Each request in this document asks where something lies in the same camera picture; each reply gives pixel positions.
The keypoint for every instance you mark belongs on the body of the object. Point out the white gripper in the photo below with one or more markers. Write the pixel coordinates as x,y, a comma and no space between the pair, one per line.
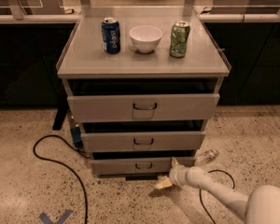
176,175

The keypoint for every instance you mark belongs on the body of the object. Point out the grey bottom drawer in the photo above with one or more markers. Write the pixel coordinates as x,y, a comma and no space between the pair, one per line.
131,166

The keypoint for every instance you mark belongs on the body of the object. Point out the grey drawer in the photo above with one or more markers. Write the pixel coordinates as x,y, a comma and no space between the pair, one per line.
143,107
131,166
146,141

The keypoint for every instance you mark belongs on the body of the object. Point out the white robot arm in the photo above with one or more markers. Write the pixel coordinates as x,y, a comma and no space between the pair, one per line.
261,206

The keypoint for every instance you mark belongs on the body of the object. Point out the grey middle drawer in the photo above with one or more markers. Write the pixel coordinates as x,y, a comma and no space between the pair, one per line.
146,141

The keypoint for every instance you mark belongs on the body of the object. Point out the grey drawer cabinet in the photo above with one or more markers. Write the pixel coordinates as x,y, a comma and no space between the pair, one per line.
88,70

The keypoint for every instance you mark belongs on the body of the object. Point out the grey top drawer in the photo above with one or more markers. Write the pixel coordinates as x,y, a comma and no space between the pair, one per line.
143,107

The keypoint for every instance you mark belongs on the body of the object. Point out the clear plastic bottle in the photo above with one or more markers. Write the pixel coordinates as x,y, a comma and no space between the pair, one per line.
206,157

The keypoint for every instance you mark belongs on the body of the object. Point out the blue power adapter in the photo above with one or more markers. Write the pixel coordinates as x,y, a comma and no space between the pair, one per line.
76,136

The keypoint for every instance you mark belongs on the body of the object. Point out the white bowl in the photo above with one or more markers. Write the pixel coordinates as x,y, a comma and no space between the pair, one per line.
145,38

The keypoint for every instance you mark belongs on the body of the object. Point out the green soda can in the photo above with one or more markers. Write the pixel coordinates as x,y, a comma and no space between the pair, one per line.
179,39

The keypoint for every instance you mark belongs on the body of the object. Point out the blue Pepsi can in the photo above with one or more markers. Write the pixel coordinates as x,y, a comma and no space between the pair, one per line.
111,35

